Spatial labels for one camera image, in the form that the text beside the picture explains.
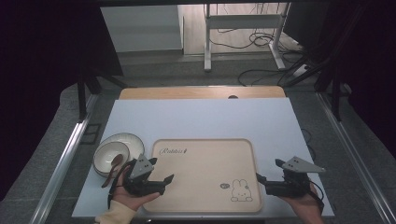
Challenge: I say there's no aluminium rail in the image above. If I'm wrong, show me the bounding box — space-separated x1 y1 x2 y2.
28 92 101 224
315 91 396 224

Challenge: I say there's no white power strip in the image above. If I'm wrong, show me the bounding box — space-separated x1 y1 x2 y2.
292 63 311 78

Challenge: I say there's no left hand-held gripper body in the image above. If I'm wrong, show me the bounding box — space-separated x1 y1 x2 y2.
122 154 166 197

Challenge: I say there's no white plate with dark rim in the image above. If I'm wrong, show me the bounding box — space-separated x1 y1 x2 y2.
98 132 146 163

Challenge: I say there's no black stand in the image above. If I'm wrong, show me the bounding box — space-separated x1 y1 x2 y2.
75 60 129 123
281 4 375 122

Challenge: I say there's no white table mat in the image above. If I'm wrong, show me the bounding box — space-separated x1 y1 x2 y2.
71 97 335 219

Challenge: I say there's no white panel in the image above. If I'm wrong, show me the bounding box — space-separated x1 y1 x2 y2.
100 5 184 53

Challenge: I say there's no right hand-held gripper cable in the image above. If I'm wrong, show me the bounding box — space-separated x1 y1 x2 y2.
306 179 326 213

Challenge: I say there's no person's right hand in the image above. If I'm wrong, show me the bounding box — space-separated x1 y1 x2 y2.
279 183 325 218

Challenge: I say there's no thin black cable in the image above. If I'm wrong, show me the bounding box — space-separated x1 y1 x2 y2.
300 127 318 162

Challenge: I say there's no person's left hand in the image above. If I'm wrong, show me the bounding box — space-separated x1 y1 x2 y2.
111 169 162 213

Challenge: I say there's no white metal stand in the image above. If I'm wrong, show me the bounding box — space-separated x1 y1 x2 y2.
204 3 292 73

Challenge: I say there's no brown wooden spoon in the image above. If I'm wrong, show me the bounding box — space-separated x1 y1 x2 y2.
101 153 125 189

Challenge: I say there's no white bowl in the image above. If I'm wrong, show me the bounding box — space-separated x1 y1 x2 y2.
92 141 131 178

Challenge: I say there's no beige tray with rabbit print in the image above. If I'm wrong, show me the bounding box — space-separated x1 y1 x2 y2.
142 138 263 215

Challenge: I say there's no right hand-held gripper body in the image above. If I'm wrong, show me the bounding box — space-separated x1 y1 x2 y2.
264 156 327 199

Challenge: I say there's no wooden table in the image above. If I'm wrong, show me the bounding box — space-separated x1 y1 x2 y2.
119 86 287 101

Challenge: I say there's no hand-held gripper cable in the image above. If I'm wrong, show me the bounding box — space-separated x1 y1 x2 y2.
106 159 135 210
306 179 326 213

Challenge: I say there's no black floor cable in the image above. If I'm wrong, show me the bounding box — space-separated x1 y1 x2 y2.
237 67 302 87
208 29 283 50

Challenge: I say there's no left hand-held gripper cable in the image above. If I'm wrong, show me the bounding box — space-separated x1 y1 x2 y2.
106 159 135 210

